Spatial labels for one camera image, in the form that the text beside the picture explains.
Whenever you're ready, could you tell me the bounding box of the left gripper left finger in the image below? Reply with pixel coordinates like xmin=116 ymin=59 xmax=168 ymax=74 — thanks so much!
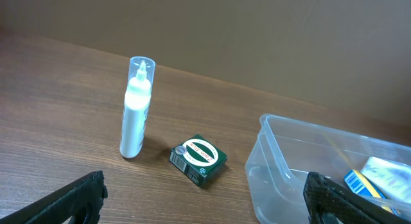
xmin=1 ymin=171 xmax=108 ymax=224

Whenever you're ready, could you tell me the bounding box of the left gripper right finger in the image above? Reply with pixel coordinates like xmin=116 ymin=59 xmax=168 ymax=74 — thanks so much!
xmin=303 ymin=172 xmax=410 ymax=224

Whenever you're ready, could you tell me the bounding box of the blue VapoDrops box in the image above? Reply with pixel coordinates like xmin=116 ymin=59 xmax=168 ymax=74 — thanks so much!
xmin=344 ymin=168 xmax=397 ymax=200

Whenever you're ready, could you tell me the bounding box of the white medicine box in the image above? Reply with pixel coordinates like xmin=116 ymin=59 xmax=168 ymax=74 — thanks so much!
xmin=360 ymin=157 xmax=410 ymax=203

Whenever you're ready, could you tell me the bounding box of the green Zam-Buk box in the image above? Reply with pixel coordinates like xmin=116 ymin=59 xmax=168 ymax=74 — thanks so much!
xmin=169 ymin=134 xmax=228 ymax=187

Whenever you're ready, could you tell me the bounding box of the clear plastic container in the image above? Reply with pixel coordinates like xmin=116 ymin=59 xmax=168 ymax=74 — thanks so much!
xmin=245 ymin=114 xmax=410 ymax=223

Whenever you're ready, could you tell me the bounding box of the white spray bottle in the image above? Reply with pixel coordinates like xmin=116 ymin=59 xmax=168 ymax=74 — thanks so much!
xmin=119 ymin=56 xmax=155 ymax=159

